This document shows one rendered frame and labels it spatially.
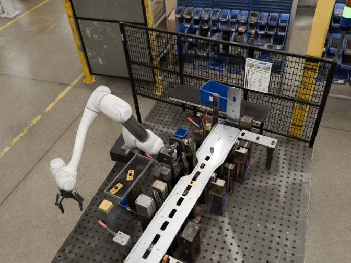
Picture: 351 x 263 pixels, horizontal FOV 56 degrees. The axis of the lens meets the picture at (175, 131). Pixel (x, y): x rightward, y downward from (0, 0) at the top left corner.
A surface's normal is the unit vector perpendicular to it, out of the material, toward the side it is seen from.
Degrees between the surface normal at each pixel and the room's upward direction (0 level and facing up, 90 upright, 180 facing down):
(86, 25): 89
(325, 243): 0
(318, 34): 90
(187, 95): 0
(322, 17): 90
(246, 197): 0
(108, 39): 89
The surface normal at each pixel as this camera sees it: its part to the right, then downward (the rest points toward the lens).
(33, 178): -0.07, -0.74
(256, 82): -0.48, 0.62
